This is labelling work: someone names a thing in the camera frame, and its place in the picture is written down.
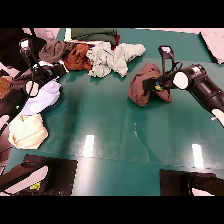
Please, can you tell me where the orange garment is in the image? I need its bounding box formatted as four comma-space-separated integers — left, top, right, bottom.
62, 43, 94, 72

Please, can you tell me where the black cable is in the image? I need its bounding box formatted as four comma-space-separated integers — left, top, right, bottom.
168, 60, 184, 76

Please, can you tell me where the brown garment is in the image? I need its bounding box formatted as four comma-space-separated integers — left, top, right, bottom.
127, 62, 173, 107

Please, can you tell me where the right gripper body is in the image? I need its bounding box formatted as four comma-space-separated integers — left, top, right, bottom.
142, 74, 177, 93

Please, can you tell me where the grey garment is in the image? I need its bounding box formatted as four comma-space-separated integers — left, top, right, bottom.
38, 40, 76, 65

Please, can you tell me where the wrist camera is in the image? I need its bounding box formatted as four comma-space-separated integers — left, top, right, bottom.
18, 37, 38, 73
157, 45, 176, 74

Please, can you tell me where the white garment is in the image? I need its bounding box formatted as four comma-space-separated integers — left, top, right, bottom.
86, 41, 147, 79

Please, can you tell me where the dark green garment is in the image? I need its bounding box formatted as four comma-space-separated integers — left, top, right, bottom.
70, 28, 119, 46

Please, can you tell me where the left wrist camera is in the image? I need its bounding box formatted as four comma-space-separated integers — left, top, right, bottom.
18, 37, 38, 73

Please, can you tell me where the cream garment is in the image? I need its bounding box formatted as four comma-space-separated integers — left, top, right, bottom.
7, 112, 50, 150

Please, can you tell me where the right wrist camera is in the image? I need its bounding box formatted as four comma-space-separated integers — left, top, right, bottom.
157, 45, 176, 74

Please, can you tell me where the lavender garment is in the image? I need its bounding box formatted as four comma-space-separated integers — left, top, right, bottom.
21, 79, 63, 116

